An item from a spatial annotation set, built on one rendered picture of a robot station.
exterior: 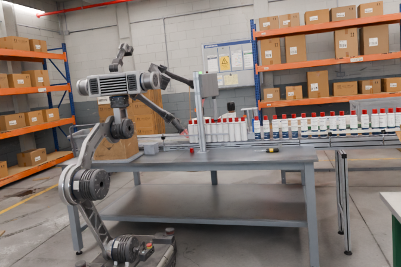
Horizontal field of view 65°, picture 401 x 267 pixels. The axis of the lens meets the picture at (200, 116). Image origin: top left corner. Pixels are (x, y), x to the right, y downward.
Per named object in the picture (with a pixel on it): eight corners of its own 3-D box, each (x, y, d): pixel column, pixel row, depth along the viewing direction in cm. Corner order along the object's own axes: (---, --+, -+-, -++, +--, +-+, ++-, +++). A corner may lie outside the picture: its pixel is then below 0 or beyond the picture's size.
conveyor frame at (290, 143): (299, 143, 260) (299, 137, 260) (300, 146, 250) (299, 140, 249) (123, 149, 306) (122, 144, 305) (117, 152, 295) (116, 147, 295)
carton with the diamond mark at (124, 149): (139, 152, 275) (135, 121, 272) (126, 159, 252) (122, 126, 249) (108, 153, 283) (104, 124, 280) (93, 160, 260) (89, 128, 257)
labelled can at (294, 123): (298, 137, 257) (296, 113, 255) (298, 139, 252) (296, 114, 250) (292, 138, 259) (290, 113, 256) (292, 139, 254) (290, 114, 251)
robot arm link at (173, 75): (156, 76, 265) (161, 65, 263) (153, 74, 270) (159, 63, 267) (194, 90, 292) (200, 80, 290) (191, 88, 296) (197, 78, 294)
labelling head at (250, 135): (260, 136, 279) (258, 107, 276) (258, 139, 266) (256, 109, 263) (244, 136, 282) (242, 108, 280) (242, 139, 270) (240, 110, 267)
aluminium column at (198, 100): (206, 151, 264) (199, 71, 257) (205, 152, 260) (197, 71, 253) (201, 151, 265) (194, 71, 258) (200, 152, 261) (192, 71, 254)
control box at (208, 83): (219, 95, 263) (217, 73, 261) (203, 97, 252) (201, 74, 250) (210, 95, 271) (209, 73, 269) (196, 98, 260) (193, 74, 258)
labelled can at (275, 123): (279, 138, 261) (277, 114, 259) (279, 139, 256) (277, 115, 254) (273, 139, 263) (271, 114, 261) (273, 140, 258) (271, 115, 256)
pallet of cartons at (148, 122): (170, 149, 690) (163, 86, 675) (159, 159, 609) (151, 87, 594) (119, 152, 709) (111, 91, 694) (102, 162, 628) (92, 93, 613)
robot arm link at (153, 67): (145, 70, 266) (150, 59, 264) (159, 76, 273) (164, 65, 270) (157, 87, 228) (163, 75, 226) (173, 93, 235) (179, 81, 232)
